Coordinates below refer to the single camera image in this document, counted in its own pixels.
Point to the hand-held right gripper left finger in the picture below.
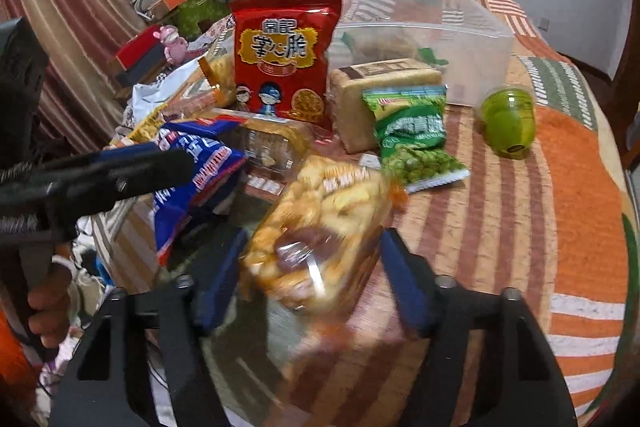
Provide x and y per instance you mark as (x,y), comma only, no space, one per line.
(220,279)

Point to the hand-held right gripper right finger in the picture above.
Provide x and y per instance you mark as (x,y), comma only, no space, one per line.
(405,279)

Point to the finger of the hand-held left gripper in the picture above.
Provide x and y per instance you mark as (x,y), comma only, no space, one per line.
(130,172)
(40,227)

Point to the yellow snack packet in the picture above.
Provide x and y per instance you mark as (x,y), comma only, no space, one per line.
(145,129)

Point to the blue snack packet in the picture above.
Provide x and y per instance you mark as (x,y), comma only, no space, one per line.
(200,177)

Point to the clear biscuit packet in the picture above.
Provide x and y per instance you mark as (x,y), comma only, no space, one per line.
(310,232)

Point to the orange snack packet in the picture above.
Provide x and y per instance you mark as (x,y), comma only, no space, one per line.
(220,74)

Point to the tan bread packet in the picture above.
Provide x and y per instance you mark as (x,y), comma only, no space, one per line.
(355,107)

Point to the green jelly cup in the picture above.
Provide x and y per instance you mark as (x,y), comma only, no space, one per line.
(510,122)

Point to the red snack bag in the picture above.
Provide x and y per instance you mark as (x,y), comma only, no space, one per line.
(285,57)

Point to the clear plastic container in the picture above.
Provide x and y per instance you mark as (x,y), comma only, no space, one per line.
(450,37)

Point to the person's left hand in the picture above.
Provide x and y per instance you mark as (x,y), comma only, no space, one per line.
(50,302)

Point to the white cloth sheet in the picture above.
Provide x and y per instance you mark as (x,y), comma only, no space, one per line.
(150,94)

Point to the striped curtain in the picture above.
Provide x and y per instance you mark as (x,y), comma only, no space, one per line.
(65,7)

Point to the patchwork blanket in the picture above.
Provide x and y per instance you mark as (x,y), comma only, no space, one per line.
(500,232)

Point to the red box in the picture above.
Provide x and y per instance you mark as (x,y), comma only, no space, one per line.
(140,52)

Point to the pink plush toy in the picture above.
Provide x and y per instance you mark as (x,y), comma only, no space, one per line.
(175,44)

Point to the green pea packet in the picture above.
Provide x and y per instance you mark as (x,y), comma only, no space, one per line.
(415,142)

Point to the clear cookie tray packet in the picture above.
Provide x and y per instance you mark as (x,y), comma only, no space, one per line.
(270,142)

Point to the green bag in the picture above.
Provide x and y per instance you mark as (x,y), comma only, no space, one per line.
(197,14)

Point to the wall outlet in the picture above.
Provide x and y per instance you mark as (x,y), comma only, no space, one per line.
(543,24)

